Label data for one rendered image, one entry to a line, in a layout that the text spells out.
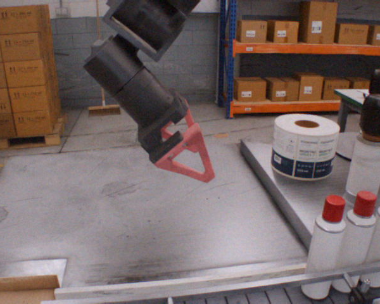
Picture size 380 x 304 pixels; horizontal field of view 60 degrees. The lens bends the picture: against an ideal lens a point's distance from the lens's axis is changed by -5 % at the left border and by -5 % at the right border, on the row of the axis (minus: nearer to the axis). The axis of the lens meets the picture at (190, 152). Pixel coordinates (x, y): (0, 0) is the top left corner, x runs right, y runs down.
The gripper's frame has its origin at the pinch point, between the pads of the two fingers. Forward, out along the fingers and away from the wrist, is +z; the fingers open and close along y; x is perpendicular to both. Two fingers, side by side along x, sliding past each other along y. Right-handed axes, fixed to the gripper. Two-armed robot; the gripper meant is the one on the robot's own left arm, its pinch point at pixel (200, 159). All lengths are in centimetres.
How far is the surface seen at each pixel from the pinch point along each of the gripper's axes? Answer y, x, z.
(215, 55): 439, -46, 95
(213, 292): -3.7, 12.3, 17.6
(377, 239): 0.2, -13.8, 34.8
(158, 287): 3.7, 21.9, 16.0
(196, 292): -3.5, 14.3, 15.8
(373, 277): -0.8, -9.2, 41.9
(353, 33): 363, -195, 166
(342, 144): 65, -33, 62
